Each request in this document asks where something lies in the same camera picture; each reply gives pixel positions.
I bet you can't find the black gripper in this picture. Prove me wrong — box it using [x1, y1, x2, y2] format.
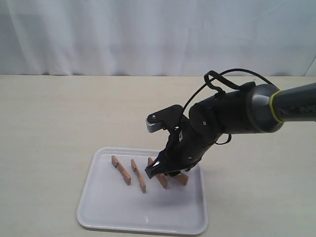
[145, 104, 220, 179]

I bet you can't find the wooden notched bar two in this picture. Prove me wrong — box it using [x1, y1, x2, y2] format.
[131, 159, 146, 193]

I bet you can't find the wooden notched bar four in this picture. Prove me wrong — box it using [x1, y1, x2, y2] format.
[174, 173, 189, 186]

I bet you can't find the wooden notched bar one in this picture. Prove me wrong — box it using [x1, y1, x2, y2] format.
[111, 155, 131, 186]

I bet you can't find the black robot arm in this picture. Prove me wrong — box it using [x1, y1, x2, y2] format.
[145, 82, 316, 178]

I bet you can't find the white rectangular plastic tray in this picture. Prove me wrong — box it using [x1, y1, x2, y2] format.
[77, 147, 208, 235]

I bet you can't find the white backdrop curtain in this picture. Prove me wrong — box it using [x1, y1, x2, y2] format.
[0, 0, 316, 76]

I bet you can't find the black cable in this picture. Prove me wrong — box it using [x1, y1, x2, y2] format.
[181, 69, 279, 117]

